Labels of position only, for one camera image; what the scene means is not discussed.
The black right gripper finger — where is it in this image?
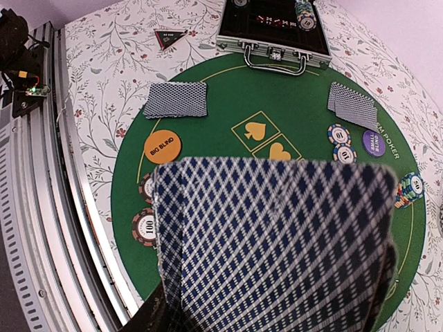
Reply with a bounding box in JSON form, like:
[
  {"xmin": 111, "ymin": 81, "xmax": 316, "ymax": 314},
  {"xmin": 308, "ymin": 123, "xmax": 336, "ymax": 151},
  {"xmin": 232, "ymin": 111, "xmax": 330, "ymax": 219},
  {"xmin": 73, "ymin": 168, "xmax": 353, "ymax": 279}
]
[{"xmin": 123, "ymin": 283, "xmax": 170, "ymax": 332}]

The grey playing card deck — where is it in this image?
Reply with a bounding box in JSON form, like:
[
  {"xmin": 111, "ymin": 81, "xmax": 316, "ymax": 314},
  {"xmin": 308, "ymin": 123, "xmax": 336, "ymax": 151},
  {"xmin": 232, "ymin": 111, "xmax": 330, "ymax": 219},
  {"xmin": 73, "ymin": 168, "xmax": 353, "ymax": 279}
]
[{"xmin": 152, "ymin": 157, "xmax": 397, "ymax": 331}]

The red black 100 chip stack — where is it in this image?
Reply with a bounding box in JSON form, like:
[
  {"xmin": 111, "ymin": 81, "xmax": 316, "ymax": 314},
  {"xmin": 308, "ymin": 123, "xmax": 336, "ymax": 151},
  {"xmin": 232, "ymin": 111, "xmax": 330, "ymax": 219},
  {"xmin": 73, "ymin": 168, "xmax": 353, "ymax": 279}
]
[{"xmin": 138, "ymin": 173, "xmax": 152, "ymax": 204}]

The orange big blind button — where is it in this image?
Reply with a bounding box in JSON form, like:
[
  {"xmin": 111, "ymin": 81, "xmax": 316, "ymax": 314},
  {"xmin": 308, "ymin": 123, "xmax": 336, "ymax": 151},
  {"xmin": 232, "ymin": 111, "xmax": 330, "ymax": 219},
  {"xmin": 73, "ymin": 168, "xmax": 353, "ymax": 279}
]
[{"xmin": 144, "ymin": 129, "xmax": 182, "ymax": 165}]

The blue checkered playing card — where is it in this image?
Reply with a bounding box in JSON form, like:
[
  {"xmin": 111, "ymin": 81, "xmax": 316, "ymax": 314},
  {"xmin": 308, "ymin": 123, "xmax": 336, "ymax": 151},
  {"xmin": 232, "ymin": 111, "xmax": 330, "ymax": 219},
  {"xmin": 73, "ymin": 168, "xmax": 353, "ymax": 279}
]
[{"xmin": 142, "ymin": 82, "xmax": 208, "ymax": 120}]

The blue peach 10 chip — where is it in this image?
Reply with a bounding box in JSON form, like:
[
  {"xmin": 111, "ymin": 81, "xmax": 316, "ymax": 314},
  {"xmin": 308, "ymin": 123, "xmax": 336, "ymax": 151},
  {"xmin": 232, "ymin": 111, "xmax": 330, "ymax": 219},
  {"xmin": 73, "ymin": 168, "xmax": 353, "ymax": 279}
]
[
  {"xmin": 327, "ymin": 124, "xmax": 352, "ymax": 146},
  {"xmin": 333, "ymin": 143, "xmax": 357, "ymax": 164}
]

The black triangular all-in marker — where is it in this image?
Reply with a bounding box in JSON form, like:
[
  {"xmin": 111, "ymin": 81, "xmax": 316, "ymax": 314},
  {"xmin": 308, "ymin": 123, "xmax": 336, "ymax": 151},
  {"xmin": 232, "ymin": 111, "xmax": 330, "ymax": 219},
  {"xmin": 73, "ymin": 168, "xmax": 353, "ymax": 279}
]
[{"xmin": 154, "ymin": 30, "xmax": 188, "ymax": 50}]

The purple small blind button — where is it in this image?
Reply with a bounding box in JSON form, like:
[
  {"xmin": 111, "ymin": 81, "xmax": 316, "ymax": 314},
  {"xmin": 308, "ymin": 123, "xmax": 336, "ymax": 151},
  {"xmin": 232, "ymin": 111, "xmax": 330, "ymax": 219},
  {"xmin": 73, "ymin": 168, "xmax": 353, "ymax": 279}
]
[{"xmin": 362, "ymin": 130, "xmax": 386, "ymax": 158}]

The blue green chip stack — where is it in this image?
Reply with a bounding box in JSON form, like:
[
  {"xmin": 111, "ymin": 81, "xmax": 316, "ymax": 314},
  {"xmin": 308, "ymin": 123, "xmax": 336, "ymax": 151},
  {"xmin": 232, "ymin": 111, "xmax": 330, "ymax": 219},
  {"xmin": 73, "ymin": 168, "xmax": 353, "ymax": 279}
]
[{"xmin": 395, "ymin": 172, "xmax": 424, "ymax": 209}]

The short poker chip stack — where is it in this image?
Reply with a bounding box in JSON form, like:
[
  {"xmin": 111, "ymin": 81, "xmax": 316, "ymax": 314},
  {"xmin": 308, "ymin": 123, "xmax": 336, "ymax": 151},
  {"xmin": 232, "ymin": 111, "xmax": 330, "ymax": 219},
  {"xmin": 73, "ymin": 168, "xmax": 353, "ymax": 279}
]
[{"xmin": 232, "ymin": 0, "xmax": 249, "ymax": 8}]

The round green poker mat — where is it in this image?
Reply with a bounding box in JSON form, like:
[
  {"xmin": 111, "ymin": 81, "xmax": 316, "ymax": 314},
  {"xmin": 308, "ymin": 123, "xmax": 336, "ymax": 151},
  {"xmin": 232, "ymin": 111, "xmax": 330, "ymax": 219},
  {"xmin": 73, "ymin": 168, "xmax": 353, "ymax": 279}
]
[{"xmin": 111, "ymin": 55, "xmax": 426, "ymax": 328}]

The aluminium poker chip case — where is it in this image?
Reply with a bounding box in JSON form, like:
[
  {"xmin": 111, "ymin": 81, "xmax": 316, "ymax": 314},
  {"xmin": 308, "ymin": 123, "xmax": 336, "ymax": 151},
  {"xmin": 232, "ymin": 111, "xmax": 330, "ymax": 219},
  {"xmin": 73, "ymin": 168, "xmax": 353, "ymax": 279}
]
[{"xmin": 216, "ymin": 1, "xmax": 332, "ymax": 76}]

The green poker chip row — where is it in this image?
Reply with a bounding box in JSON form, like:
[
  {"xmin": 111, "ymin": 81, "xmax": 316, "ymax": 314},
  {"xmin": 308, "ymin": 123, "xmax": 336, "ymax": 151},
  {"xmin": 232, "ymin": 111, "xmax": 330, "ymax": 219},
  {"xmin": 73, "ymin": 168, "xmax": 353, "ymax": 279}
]
[{"xmin": 295, "ymin": 1, "xmax": 317, "ymax": 31}]

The aluminium front rail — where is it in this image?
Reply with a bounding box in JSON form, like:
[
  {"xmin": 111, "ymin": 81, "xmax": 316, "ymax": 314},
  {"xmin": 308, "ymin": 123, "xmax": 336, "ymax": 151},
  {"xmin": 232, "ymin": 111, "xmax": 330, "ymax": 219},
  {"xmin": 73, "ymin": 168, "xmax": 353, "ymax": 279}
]
[{"xmin": 1, "ymin": 23, "xmax": 138, "ymax": 331}]

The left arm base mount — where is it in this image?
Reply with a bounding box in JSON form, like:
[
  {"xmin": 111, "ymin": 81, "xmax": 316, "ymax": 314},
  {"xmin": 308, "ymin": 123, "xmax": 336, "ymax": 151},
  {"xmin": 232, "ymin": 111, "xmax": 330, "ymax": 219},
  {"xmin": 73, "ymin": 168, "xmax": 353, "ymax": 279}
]
[{"xmin": 1, "ymin": 8, "xmax": 51, "ymax": 118}]

